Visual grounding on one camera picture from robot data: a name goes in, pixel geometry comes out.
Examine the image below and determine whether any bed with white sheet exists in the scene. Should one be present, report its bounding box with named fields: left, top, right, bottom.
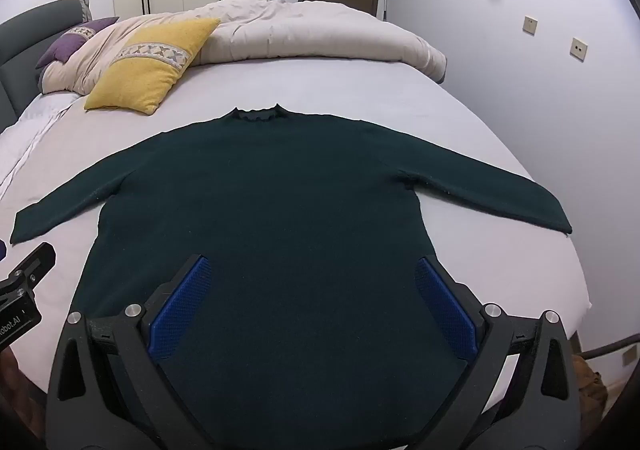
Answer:
left=0, top=55, right=593, bottom=401

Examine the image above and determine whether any yellow pillow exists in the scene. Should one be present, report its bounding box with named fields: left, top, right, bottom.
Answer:
left=84, top=18, right=221, bottom=116

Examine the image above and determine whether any beige duvet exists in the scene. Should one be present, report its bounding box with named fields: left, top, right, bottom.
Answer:
left=40, top=0, right=447, bottom=96

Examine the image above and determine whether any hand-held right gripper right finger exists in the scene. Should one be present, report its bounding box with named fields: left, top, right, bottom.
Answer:
left=414, top=255, right=585, bottom=450

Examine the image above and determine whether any purple pillow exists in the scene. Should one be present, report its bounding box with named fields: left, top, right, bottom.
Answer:
left=35, top=16, right=120, bottom=72

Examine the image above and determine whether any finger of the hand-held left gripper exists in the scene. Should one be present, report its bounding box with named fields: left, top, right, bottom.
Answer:
left=9, top=242, right=57, bottom=292

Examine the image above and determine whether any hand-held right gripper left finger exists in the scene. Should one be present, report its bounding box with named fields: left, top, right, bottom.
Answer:
left=46, top=254, right=236, bottom=450

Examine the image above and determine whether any dark cable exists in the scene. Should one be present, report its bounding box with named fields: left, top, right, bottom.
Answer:
left=582, top=334, right=640, bottom=359

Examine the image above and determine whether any brown bag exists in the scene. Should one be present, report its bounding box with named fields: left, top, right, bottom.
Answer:
left=570, top=352, right=609, bottom=426

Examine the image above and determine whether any grey padded headboard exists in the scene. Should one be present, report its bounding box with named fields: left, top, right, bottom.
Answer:
left=0, top=0, right=93, bottom=123

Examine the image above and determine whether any white quilted bed pad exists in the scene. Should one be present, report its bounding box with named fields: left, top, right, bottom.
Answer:
left=0, top=93, right=81, bottom=196

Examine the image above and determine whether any dark green sweater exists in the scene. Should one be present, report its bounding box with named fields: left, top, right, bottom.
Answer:
left=10, top=103, right=572, bottom=450

